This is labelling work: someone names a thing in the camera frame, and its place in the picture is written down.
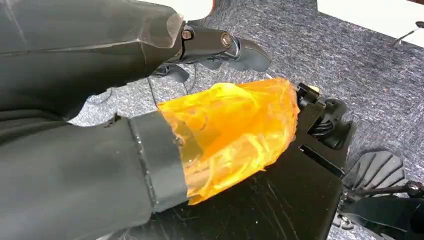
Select black ribbed robot foot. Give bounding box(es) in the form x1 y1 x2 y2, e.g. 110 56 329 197
342 150 407 200

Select thin black floor cable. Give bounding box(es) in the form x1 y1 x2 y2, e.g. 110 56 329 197
86 64 198 109

